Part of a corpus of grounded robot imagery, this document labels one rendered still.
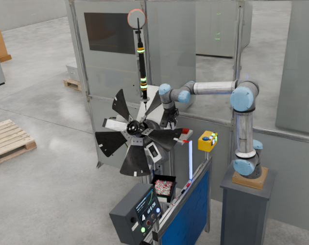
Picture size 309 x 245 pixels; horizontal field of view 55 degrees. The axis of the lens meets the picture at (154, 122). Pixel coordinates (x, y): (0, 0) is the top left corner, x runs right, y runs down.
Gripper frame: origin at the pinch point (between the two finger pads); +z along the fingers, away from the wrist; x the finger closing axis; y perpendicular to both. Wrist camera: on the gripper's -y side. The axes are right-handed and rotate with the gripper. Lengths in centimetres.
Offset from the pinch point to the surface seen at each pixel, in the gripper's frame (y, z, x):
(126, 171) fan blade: -29.5, 24.1, 27.8
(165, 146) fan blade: -8.1, 9.6, 2.6
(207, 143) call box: 18.2, 28.4, -15.9
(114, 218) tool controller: -77, -17, -11
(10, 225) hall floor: -87, 108, 167
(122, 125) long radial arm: 6, 18, 54
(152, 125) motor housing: 11.8, 14.9, 26.2
